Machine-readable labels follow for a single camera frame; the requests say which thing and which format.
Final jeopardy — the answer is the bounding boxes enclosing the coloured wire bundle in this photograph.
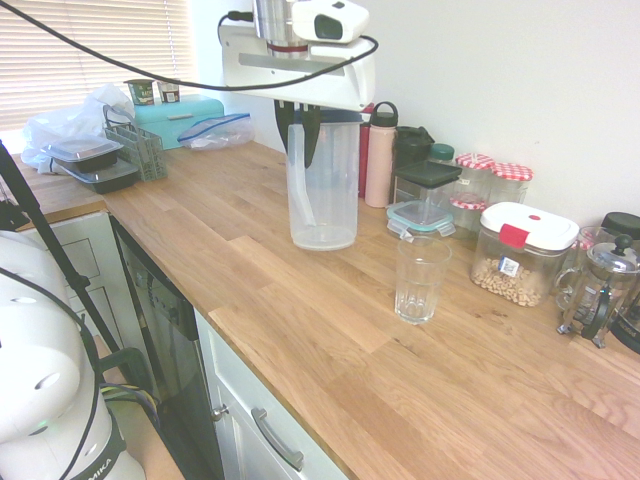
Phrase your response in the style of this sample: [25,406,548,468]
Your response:
[99,381,163,427]

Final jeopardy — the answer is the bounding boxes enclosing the white window blinds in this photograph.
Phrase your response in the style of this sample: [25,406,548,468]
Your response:
[0,0,194,135]

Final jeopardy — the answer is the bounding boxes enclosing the black meal container clear lid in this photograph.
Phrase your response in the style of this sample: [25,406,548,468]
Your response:
[58,160,142,196]
[42,138,124,174]

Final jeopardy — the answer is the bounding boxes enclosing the clear drinking glass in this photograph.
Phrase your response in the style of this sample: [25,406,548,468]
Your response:
[394,235,454,327]

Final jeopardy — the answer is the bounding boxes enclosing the clear plastic pitcher blue lid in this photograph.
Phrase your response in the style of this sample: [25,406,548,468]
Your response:
[286,110,363,253]

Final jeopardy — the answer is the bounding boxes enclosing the black dishwasher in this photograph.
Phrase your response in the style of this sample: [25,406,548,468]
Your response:
[110,214,225,480]

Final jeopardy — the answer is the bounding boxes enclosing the glass french press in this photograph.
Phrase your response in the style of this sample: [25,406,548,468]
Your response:
[553,233,640,350]

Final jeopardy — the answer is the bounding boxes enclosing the white side cabinet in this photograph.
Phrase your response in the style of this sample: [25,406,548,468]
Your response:
[19,211,151,362]

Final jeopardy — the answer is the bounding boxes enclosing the black base cable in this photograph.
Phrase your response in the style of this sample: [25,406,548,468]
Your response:
[0,264,101,480]

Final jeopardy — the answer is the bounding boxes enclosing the dark green shaker bottle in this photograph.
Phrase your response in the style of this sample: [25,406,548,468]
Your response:
[394,125,435,171]

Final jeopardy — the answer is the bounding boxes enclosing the silver drawer handle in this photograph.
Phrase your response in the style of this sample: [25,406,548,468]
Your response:
[250,406,306,472]

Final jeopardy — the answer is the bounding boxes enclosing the white plastic bag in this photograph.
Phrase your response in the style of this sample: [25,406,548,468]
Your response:
[20,83,137,175]

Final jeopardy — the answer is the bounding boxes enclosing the pink bottle black cap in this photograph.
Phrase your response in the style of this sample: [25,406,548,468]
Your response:
[363,100,401,209]

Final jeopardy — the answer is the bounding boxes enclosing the black coffee appliance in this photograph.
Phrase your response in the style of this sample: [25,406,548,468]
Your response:
[608,298,640,357]

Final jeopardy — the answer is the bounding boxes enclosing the small jar red checked lid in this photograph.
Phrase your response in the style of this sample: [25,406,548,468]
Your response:
[448,193,490,240]

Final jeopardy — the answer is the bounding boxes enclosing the jar with black lid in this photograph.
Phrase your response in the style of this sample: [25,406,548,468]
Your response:
[599,211,640,242]

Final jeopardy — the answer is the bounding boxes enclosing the green yogurt cup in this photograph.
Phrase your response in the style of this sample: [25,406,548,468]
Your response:
[123,78,158,108]

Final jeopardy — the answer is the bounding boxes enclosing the clear zip bag blue seal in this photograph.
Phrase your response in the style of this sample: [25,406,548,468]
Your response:
[176,112,257,152]

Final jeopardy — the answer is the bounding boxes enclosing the small clear container black lid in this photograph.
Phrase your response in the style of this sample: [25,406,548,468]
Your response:
[391,160,464,212]

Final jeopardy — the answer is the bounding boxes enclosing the brown and white yogurt cup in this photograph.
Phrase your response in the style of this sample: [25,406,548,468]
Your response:
[155,77,183,105]

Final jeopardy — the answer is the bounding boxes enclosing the teal bread box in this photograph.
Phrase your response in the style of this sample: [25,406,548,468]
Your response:
[132,93,226,152]

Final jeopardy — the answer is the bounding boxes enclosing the green and black clamp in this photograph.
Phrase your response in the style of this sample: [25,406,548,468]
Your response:
[92,344,162,401]

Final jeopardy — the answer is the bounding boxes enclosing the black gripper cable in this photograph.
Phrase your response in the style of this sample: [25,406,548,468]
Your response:
[4,0,380,93]

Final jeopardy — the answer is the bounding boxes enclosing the glass mug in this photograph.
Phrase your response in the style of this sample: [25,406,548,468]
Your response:
[576,225,622,254]

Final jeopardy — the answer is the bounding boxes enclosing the jar with green lid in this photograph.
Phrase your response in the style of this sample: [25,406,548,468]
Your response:
[428,142,457,167]

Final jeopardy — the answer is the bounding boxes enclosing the white cabinet drawer front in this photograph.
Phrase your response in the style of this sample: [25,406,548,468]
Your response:
[193,308,351,480]

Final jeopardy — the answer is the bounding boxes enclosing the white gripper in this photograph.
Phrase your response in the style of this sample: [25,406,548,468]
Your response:
[219,21,378,168]

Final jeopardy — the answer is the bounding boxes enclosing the black stand leg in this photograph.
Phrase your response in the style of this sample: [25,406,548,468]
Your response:
[0,138,122,354]

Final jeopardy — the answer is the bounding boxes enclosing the red bottle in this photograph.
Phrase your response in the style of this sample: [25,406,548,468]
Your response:
[357,102,376,199]

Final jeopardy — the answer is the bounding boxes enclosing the glass container teal lid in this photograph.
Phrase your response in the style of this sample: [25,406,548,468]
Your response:
[385,199,457,242]

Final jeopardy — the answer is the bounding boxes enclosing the grey cutlery basket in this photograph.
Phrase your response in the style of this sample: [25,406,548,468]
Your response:
[102,104,169,183]

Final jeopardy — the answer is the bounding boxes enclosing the cereal container white lid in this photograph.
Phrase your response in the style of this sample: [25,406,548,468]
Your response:
[468,201,582,309]

